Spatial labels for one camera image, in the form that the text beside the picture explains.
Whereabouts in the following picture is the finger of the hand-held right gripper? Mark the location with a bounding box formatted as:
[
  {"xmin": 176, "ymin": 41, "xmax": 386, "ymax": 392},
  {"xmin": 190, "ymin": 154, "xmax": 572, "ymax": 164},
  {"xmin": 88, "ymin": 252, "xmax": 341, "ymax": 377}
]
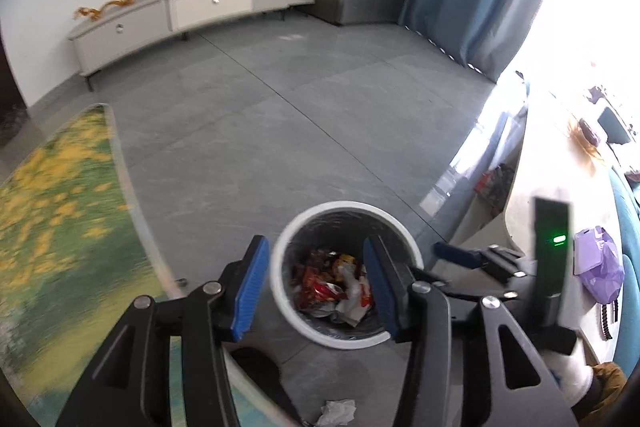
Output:
[
  {"xmin": 411, "ymin": 268, "xmax": 535, "ymax": 307},
  {"xmin": 432, "ymin": 241, "xmax": 537, "ymax": 284}
]

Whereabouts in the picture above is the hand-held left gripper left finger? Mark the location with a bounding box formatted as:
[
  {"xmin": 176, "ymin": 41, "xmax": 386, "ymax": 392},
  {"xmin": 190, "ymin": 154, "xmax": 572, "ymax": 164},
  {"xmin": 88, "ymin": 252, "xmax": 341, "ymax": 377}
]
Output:
[{"xmin": 55, "ymin": 235, "xmax": 270, "ymax": 427}]

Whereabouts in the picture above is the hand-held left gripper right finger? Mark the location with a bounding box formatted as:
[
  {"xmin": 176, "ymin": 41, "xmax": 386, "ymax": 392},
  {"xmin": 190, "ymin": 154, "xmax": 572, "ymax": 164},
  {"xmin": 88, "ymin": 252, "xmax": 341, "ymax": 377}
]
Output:
[{"xmin": 363, "ymin": 235, "xmax": 577, "ymax": 427}]

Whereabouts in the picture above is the purple plastic bag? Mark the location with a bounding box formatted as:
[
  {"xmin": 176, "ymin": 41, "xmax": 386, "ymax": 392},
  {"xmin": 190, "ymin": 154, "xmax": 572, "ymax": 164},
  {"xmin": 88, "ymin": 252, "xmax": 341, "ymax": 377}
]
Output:
[{"xmin": 573, "ymin": 226, "xmax": 626, "ymax": 304}]

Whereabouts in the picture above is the white trash bin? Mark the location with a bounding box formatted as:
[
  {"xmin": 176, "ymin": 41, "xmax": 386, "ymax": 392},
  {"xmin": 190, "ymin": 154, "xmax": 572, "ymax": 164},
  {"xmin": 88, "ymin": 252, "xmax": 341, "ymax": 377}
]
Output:
[{"xmin": 269, "ymin": 201, "xmax": 426, "ymax": 351}]

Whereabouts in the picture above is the red snack packet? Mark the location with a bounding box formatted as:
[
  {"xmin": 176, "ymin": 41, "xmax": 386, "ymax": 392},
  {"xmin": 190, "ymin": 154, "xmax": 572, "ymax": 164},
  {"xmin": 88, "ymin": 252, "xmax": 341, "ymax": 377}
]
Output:
[{"xmin": 299, "ymin": 268, "xmax": 347, "ymax": 310}]

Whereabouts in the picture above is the person's right hand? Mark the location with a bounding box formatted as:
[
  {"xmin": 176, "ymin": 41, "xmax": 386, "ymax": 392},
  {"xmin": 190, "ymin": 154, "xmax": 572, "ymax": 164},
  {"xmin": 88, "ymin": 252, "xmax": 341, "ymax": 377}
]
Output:
[{"xmin": 542, "ymin": 336, "xmax": 596, "ymax": 405}]

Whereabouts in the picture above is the red patterned bag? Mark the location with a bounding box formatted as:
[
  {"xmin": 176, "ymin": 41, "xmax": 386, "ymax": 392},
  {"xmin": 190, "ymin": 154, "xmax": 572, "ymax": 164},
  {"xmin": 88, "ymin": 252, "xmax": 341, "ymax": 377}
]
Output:
[{"xmin": 474, "ymin": 163, "xmax": 517, "ymax": 219}]

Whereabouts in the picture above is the teal sofa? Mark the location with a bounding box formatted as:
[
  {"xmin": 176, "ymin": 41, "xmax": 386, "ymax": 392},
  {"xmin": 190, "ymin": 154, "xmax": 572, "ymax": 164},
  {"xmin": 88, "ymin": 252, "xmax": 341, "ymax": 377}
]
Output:
[{"xmin": 606, "ymin": 164, "xmax": 640, "ymax": 360}]

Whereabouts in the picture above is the brown fluffy object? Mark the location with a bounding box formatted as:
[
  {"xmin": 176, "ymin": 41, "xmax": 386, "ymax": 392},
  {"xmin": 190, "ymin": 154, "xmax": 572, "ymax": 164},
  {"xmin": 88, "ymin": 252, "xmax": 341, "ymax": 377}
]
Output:
[{"xmin": 566, "ymin": 117, "xmax": 609, "ymax": 160}]

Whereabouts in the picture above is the crumpled white paper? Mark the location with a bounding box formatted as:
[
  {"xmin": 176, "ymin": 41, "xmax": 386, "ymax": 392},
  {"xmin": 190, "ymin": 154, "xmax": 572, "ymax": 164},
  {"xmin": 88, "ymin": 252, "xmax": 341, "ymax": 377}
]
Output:
[{"xmin": 319, "ymin": 399, "xmax": 358, "ymax": 427}]

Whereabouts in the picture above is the dark tablet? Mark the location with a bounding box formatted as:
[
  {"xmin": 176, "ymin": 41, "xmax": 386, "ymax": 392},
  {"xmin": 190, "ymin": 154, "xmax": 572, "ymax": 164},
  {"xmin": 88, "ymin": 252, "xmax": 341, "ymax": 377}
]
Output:
[{"xmin": 597, "ymin": 106, "xmax": 632, "ymax": 146}]

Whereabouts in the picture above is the landscape printed table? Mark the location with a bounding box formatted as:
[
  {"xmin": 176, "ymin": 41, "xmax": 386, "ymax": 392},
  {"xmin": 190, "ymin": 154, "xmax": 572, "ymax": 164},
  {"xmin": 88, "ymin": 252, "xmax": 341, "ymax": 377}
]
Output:
[{"xmin": 0, "ymin": 103, "xmax": 303, "ymax": 427}]

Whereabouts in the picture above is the grey and white television cabinet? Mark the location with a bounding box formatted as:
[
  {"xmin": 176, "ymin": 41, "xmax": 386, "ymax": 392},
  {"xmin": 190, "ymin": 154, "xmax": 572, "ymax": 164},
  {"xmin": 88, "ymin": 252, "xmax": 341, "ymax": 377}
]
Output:
[{"xmin": 68, "ymin": 0, "xmax": 319, "ymax": 92}]

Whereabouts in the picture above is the golden dragon ornament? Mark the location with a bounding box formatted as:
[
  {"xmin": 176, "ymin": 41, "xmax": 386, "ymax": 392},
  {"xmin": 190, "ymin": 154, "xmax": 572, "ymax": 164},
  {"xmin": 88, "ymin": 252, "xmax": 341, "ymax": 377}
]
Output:
[{"xmin": 74, "ymin": 0, "xmax": 152, "ymax": 22}]

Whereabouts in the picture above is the black beaded cord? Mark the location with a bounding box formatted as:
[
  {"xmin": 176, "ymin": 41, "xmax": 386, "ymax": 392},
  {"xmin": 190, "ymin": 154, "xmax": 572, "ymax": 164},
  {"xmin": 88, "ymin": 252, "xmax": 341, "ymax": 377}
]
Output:
[{"xmin": 597, "ymin": 301, "xmax": 622, "ymax": 341}]

